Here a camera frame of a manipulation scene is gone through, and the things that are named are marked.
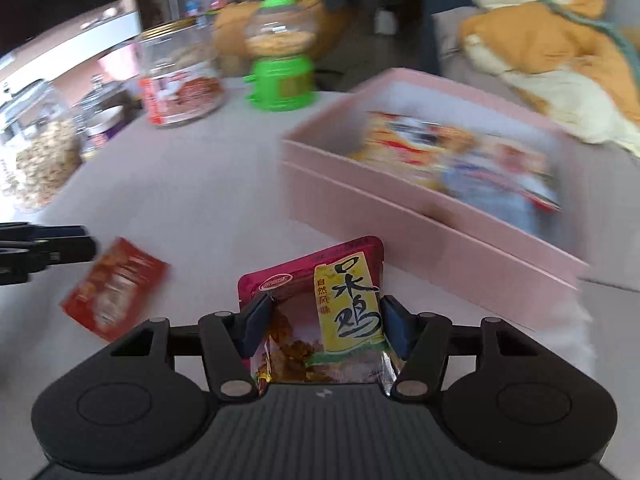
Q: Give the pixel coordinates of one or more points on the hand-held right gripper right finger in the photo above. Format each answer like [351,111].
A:
[395,325]

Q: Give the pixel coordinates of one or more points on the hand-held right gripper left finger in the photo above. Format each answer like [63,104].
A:
[255,325]

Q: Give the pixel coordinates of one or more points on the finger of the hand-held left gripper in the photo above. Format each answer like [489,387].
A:
[65,250]
[50,230]

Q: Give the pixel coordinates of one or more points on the magenta and yellow snack packet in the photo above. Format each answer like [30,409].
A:
[345,305]

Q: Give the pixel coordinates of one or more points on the red snack packet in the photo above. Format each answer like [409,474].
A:
[115,285]

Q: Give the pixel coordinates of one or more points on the pink cardboard box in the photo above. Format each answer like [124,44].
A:
[400,240]

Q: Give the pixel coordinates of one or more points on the rice cracker packet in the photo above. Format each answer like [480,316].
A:
[495,190]

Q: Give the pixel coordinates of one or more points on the clear jar of nuts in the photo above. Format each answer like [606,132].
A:
[40,160]

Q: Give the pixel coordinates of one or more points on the clear jar with purple label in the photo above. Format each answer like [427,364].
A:
[102,125]

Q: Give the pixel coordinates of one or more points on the plastic jar with red label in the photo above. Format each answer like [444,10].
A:
[180,90]

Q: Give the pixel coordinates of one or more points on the green gumball machine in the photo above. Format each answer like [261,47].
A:
[280,80]

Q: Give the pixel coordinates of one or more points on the yellow plush toy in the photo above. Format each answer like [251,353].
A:
[230,25]

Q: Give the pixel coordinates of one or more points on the small colourful figurines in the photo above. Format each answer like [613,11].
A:
[210,5]

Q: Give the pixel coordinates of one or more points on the orange and cream quilt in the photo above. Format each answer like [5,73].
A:
[550,45]

